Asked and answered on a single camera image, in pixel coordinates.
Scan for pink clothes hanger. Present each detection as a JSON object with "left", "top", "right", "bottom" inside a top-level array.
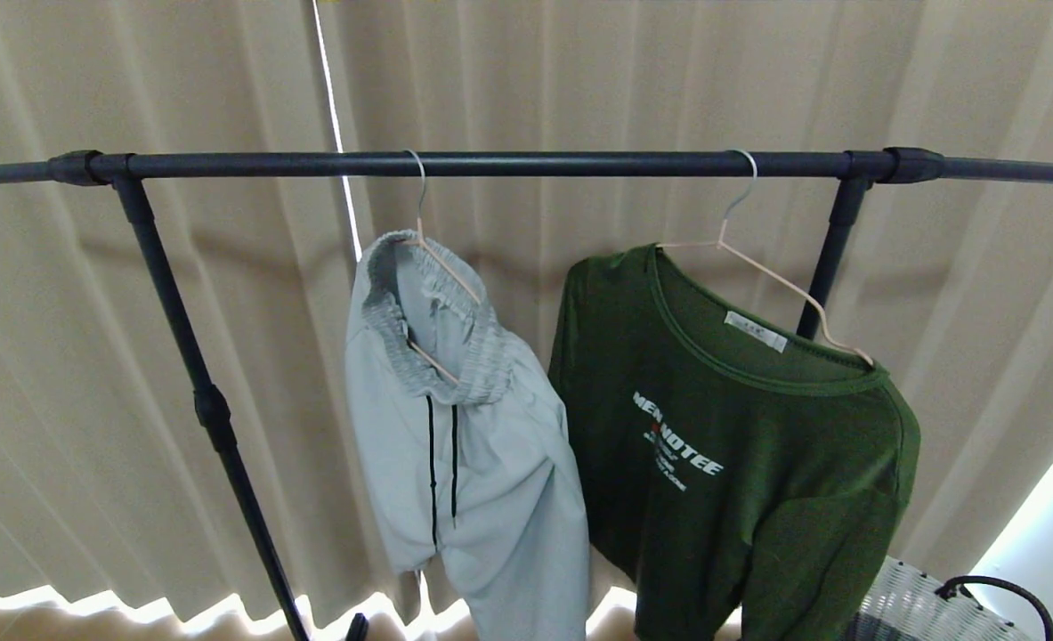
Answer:
[
  {"left": 655, "top": 148, "right": 876, "bottom": 368},
  {"left": 397, "top": 148, "right": 484, "bottom": 385}
]

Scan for pale grey shorts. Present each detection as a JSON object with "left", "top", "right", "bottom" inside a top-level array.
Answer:
[{"left": 344, "top": 230, "right": 592, "bottom": 641}]

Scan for green garment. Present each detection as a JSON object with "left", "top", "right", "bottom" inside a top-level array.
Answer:
[{"left": 548, "top": 243, "right": 923, "bottom": 641}]

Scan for black clothes rack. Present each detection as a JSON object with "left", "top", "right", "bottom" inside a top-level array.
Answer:
[{"left": 0, "top": 146, "right": 1053, "bottom": 641}]

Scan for white laundry basket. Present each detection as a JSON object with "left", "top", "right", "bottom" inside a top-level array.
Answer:
[{"left": 842, "top": 556, "right": 1053, "bottom": 641}]

